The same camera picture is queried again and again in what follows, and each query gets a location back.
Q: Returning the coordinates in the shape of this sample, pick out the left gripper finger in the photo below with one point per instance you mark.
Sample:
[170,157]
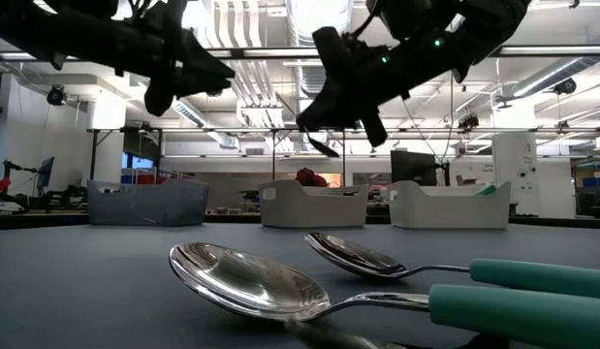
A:
[160,97]
[205,72]

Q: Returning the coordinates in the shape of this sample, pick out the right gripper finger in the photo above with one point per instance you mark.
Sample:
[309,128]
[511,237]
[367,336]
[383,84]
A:
[331,48]
[375,128]

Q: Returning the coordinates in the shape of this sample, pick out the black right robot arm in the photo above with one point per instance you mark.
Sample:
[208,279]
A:
[488,24]

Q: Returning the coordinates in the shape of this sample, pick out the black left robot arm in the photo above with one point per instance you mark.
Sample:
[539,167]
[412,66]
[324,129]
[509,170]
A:
[62,34]

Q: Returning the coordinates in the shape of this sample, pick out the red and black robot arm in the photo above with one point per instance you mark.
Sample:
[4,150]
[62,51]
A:
[1,186]

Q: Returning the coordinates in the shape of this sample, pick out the black monitor back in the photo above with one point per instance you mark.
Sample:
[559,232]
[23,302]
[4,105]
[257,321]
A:
[413,168]

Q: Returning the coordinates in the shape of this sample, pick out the blue lit screen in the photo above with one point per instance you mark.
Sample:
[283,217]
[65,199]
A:
[135,162]

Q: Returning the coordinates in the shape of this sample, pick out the red rounded object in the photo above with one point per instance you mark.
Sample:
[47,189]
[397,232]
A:
[310,178]

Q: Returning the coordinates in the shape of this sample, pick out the white plastic bin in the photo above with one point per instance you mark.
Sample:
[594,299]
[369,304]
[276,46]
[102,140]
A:
[450,211]
[309,208]

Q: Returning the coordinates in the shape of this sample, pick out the grey plastic bin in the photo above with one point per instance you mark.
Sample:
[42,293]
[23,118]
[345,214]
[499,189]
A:
[149,203]

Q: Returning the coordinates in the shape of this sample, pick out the dark monitor on stand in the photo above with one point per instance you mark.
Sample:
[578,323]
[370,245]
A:
[45,172]

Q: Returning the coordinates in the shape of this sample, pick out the blue table mat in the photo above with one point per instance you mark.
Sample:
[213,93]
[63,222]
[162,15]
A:
[86,291]

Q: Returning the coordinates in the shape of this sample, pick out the black background rack frame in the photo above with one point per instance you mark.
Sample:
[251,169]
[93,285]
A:
[207,130]

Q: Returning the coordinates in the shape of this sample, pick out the black ceiling camera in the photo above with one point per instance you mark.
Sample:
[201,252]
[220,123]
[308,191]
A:
[56,95]
[565,86]

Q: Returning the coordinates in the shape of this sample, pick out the silver ventilation duct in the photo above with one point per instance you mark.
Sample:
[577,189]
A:
[561,72]

